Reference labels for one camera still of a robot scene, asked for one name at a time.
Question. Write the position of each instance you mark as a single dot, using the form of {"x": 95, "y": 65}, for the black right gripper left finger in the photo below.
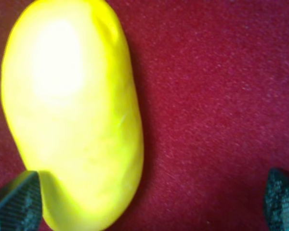
{"x": 21, "y": 203}

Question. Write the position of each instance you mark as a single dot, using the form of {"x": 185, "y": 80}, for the yellow mango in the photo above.
{"x": 69, "y": 98}

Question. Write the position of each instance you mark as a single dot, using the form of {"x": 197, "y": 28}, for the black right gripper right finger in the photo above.
{"x": 276, "y": 200}

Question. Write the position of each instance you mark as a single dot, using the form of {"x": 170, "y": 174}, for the red velvet tablecloth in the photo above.
{"x": 212, "y": 78}

